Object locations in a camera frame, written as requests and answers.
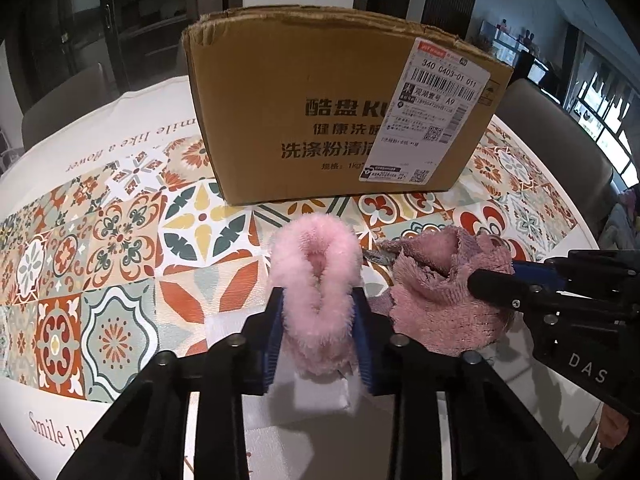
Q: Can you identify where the brown cardboard box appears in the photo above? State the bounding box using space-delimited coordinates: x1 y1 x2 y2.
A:
181 6 516 207

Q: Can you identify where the pink terry towel cloth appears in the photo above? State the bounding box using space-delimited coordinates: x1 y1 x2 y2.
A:
367 225 516 358

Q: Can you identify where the grey dining chair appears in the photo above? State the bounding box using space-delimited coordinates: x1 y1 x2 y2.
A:
497 77 615 241
20 67 126 153

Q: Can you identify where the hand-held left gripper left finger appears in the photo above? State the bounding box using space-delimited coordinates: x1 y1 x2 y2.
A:
56 286 287 480

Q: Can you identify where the pink fluffy cuff white sock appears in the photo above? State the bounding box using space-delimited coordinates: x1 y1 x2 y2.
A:
269 213 363 416

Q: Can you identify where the bright window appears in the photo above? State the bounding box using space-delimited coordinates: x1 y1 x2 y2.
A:
574 67 640 188

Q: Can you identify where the floral tile patterned tablecloth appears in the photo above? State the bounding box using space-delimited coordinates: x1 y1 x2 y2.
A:
0 72 601 480

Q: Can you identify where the person's right hand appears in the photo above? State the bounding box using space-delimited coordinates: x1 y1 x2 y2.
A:
599 402 632 457

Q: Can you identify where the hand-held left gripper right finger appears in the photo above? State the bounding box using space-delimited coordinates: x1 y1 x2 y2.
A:
350 287 581 480

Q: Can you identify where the dark glass sliding door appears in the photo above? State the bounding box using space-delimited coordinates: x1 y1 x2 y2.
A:
100 0 223 93

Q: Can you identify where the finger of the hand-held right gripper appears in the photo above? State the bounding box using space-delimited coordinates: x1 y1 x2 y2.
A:
510 250 640 291
466 268 561 328

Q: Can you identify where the flat television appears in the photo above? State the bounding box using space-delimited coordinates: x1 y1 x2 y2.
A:
514 54 567 87

